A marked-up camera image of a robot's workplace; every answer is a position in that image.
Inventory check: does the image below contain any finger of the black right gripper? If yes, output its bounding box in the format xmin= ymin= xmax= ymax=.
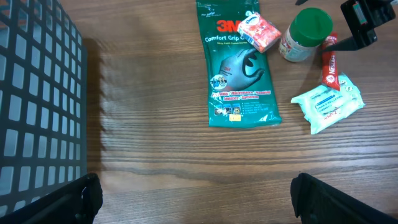
xmin=323 ymin=0 xmax=396 ymax=52

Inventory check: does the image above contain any grey plastic lattice basket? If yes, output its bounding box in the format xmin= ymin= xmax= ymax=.
xmin=0 ymin=0 xmax=87 ymax=216

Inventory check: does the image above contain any white wet wipes pack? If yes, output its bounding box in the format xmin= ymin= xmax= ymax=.
xmin=291 ymin=73 xmax=365 ymax=134

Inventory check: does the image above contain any red Nescafe stick sachet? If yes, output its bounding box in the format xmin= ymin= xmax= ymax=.
xmin=322 ymin=32 xmax=340 ymax=91

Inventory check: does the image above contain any green-lid white jar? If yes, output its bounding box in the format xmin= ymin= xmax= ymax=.
xmin=279 ymin=7 xmax=333 ymax=62

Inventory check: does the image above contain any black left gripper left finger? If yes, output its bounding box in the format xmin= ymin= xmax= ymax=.
xmin=1 ymin=173 xmax=103 ymax=223

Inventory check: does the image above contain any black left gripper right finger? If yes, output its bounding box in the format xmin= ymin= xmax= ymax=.
xmin=290 ymin=173 xmax=397 ymax=224

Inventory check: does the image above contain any pink tissue packet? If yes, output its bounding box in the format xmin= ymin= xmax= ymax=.
xmin=238 ymin=12 xmax=282 ymax=53

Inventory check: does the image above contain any green 3M gloves packet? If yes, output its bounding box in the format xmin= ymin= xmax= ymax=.
xmin=196 ymin=0 xmax=282 ymax=128

